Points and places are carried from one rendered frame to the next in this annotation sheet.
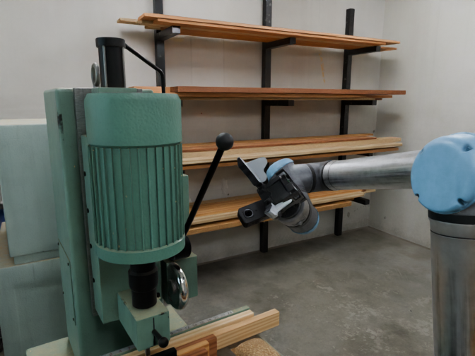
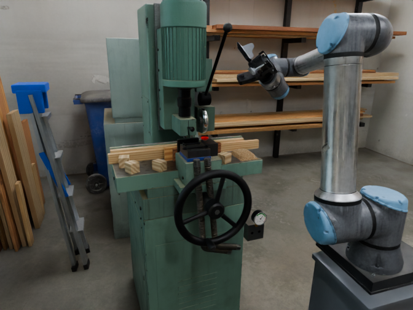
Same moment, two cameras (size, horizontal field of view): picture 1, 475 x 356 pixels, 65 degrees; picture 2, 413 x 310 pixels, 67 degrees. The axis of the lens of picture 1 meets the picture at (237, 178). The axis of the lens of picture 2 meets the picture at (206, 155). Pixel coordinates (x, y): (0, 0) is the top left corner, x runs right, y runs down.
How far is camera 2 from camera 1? 0.56 m
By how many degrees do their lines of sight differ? 13
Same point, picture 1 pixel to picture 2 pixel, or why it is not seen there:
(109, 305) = (167, 120)
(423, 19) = not seen: outside the picture
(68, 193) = (149, 61)
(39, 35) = not seen: outside the picture
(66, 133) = (149, 27)
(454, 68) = not seen: outside the picture
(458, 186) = (330, 36)
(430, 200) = (321, 48)
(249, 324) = (240, 143)
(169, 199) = (198, 56)
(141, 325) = (182, 122)
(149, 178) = (188, 43)
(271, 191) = (255, 63)
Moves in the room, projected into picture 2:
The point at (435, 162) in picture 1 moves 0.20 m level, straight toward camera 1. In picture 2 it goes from (324, 27) to (297, 23)
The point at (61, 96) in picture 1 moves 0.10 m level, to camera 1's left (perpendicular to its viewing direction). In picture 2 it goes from (148, 7) to (126, 8)
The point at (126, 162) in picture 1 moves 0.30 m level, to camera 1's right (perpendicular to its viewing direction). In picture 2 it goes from (178, 34) to (262, 34)
